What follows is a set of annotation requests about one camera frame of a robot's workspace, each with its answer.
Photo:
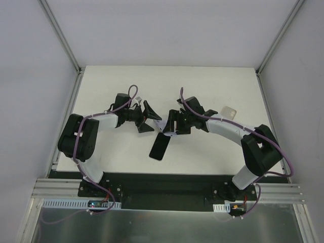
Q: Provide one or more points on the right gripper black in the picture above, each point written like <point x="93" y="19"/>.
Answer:
<point x="178" y="121"/>

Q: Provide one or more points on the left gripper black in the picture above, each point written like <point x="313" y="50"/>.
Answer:
<point x="141" y="117"/>

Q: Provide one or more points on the phone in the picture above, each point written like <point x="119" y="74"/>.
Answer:
<point x="159" y="147"/>

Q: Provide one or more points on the beige translucent phone case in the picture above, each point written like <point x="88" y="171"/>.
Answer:
<point x="228" y="113"/>

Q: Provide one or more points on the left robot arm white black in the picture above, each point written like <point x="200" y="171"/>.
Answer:
<point x="79" y="136"/>

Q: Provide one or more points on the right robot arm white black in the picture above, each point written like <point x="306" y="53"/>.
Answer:
<point x="259" y="146"/>

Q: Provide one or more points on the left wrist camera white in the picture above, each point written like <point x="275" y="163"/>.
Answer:
<point x="138" y="100"/>

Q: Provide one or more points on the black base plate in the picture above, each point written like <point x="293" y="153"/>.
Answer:
<point x="167" y="192"/>

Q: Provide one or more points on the left aluminium frame post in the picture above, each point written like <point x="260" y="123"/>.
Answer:
<point x="59" y="34"/>

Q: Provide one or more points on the aluminium frame post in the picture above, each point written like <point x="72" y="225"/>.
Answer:
<point x="59" y="34"/>
<point x="280" y="35"/>

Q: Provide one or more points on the right white cable duct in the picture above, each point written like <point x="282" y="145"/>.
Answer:
<point x="222" y="208"/>

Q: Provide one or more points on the white cable duct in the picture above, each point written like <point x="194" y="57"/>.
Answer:
<point x="222" y="208"/>
<point x="80" y="204"/>

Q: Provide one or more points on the left white cable duct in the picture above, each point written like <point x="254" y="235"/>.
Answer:
<point x="80" y="204"/>

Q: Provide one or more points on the aluminium rail front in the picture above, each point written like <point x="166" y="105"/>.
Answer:
<point x="271" y="193"/>

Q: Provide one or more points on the right aluminium frame post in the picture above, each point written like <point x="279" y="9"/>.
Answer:
<point x="280" y="35"/>

